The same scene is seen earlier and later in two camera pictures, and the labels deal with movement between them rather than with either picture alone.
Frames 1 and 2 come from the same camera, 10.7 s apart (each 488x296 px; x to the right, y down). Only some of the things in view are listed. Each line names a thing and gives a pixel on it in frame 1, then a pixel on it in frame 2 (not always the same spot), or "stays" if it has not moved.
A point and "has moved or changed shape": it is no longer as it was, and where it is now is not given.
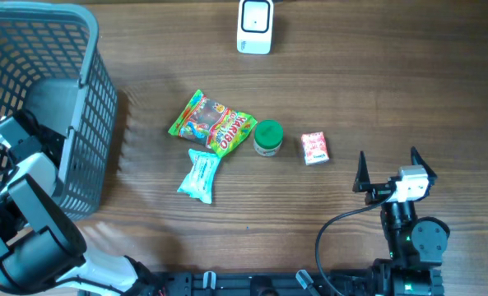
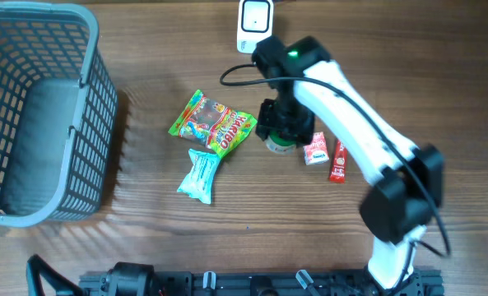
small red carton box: x=315 y=148 stays
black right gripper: x=378 y=191 -> x=302 y=132
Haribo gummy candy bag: x=206 y=124 stays
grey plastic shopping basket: x=44 y=58 stays
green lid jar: x=268 y=135 has moved or changed shape
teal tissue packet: x=199 y=182 stays
